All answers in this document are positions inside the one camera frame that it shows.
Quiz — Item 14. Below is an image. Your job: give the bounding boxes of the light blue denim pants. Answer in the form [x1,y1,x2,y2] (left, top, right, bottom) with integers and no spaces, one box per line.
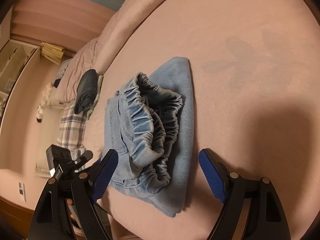
[104,57,194,217]

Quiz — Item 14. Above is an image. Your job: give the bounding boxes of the wooden wall shelf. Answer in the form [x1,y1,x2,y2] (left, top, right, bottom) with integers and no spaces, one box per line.
[0,38,41,100]

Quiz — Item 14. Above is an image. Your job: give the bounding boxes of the white plush toy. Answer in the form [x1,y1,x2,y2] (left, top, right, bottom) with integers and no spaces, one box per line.
[36,83,54,123]

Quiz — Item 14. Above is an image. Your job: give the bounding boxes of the plaid pillow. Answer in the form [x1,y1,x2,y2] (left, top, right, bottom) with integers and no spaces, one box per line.
[56,100,86,151]

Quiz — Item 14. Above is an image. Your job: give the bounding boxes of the yellow hanging cloth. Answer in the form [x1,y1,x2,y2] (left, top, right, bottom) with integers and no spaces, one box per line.
[41,42,65,64]

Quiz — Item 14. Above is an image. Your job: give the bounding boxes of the pink and blue curtain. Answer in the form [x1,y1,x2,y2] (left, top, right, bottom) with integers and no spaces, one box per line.
[10,0,125,52]

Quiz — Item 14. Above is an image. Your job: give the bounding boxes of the white wall socket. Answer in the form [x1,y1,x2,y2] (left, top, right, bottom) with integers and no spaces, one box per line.
[18,182,26,202]

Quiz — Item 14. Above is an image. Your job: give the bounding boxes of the dark folded denim pants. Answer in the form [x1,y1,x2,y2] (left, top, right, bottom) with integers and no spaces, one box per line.
[74,69,98,114]

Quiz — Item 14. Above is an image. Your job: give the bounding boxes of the pink duvet roll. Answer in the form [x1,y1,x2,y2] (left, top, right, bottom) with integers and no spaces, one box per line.
[53,0,166,102]

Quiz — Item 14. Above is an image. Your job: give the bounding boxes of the person's left hand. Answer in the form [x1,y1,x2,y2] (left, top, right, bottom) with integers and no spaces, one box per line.
[66,198,81,229]

